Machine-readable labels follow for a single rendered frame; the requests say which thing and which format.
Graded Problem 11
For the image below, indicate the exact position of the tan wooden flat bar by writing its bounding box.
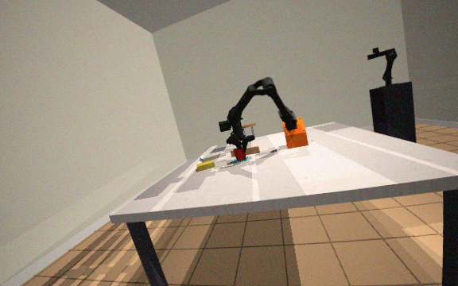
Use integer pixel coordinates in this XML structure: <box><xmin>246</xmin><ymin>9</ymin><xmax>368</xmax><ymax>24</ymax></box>
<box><xmin>231</xmin><ymin>146</ymin><xmax>260</xmax><ymax>157</ymax></box>

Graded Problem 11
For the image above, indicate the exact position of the yellow block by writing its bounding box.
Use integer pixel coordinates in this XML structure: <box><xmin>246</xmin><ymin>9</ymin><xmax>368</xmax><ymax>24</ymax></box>
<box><xmin>196</xmin><ymin>160</ymin><xmax>215</xmax><ymax>172</ymax></box>

